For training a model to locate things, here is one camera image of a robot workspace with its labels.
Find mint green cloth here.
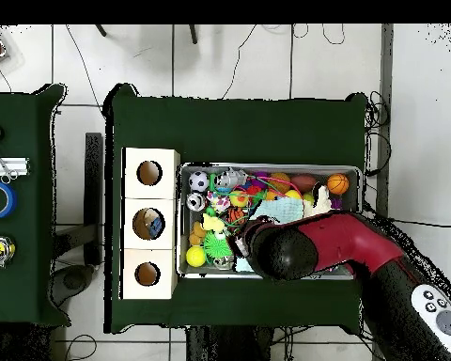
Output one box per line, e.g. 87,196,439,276
234,196,305,273

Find wooden box with three holes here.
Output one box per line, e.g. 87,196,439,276
120,147,181,301

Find silver robot toy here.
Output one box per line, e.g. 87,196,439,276
213,167,248,191

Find crushed silver can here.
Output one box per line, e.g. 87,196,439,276
184,191,207,212

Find black and white soccer ball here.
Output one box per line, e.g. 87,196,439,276
188,171,210,194

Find brown teddy bear toy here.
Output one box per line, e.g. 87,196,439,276
187,220,207,246

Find yellow ball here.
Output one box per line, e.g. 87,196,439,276
185,245,207,269

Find dark green table cloth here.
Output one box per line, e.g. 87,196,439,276
102,83,369,335
0,83,71,326

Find brown football toy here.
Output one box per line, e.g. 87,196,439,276
289,173,319,194

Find cream yellow cloth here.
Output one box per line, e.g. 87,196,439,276
303,185,334,218

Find orange basketball toy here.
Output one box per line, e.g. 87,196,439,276
327,173,350,196

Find blue tape roll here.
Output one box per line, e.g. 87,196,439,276
0,180,19,220

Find silver scissors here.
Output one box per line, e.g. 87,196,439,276
0,137,19,184

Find shallow wire mesh bin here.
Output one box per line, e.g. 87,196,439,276
177,162,363,281

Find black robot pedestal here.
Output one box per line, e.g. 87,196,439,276
185,324,275,361

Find black cable bundle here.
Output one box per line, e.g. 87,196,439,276
363,89,394,178

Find long black floor cable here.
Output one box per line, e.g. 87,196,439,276
362,202,451,229

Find aluminium rail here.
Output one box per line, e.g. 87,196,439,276
0,156,31,177

